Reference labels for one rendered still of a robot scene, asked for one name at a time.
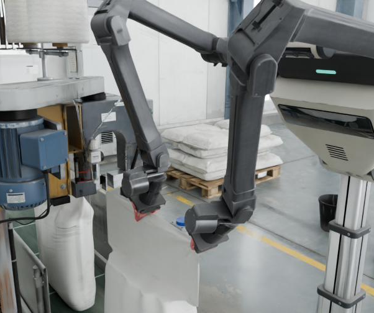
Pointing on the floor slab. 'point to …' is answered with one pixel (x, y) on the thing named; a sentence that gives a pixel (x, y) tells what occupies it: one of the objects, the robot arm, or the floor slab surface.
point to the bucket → (327, 209)
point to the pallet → (210, 190)
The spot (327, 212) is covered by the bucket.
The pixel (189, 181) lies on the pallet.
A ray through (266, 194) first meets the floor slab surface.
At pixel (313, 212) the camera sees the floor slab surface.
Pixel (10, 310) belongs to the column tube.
